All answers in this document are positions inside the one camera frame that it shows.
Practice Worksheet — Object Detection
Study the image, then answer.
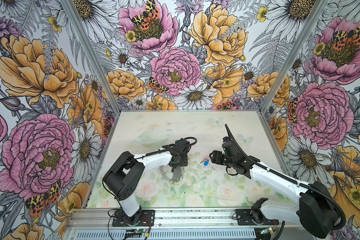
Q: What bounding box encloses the blue tagged key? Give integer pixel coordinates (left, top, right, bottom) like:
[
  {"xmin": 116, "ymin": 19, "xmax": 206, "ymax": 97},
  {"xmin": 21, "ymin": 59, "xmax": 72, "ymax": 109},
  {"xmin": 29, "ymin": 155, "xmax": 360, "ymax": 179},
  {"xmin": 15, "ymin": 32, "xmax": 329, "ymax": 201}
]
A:
[{"xmin": 200, "ymin": 157, "xmax": 210, "ymax": 166}]

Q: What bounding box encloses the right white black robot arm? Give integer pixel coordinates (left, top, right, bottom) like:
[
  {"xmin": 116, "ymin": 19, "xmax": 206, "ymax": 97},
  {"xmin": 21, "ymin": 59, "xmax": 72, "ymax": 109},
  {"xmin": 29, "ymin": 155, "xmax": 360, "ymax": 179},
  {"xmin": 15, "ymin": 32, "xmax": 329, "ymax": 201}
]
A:
[{"xmin": 210, "ymin": 127, "xmax": 346, "ymax": 239}]

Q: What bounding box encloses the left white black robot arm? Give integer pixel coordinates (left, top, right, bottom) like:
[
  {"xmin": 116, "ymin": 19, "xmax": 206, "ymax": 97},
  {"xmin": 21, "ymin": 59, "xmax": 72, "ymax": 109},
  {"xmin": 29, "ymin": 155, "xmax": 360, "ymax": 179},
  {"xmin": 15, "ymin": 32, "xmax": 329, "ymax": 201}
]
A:
[{"xmin": 102, "ymin": 137, "xmax": 198, "ymax": 227}]

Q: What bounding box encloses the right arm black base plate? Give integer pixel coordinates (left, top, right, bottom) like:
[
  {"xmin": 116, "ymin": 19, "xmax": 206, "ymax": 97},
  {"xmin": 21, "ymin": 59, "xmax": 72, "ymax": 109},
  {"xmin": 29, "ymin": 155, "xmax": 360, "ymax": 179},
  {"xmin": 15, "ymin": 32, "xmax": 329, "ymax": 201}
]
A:
[{"xmin": 233, "ymin": 209, "xmax": 279, "ymax": 226}]

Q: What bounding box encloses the aluminium front rail frame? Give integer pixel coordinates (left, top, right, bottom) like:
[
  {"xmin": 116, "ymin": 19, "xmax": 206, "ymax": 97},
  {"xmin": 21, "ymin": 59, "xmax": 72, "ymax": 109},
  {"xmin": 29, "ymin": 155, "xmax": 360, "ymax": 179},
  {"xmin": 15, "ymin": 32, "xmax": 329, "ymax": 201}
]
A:
[{"xmin": 62, "ymin": 206, "xmax": 328, "ymax": 240}]

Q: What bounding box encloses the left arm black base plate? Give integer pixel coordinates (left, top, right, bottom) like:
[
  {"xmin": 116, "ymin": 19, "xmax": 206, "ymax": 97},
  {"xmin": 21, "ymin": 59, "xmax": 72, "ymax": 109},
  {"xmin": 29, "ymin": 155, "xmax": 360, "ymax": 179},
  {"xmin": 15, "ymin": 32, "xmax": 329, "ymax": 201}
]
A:
[{"xmin": 112, "ymin": 209, "xmax": 156, "ymax": 227}]

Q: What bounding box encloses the left aluminium corner post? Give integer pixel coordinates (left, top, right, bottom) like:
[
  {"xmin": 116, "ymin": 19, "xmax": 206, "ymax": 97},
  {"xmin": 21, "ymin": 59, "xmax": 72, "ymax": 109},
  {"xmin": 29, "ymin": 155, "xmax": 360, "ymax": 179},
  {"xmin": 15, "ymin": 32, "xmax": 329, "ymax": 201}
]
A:
[{"xmin": 62, "ymin": 1, "xmax": 121, "ymax": 117}]

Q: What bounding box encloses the aluminium corner post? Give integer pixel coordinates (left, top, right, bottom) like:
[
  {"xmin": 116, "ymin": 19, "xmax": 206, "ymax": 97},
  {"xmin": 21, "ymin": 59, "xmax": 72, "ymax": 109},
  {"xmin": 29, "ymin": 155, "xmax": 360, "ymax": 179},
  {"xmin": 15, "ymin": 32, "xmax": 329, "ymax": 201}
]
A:
[
  {"xmin": 259, "ymin": 0, "xmax": 329, "ymax": 114},
  {"xmin": 62, "ymin": 1, "xmax": 121, "ymax": 117}
]

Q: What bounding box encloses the right aluminium corner post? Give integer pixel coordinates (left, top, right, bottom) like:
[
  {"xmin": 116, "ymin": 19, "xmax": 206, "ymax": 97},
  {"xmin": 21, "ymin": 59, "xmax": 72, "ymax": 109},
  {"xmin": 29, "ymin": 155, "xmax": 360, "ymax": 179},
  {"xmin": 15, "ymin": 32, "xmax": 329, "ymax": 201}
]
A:
[{"xmin": 259, "ymin": 0, "xmax": 329, "ymax": 114}]

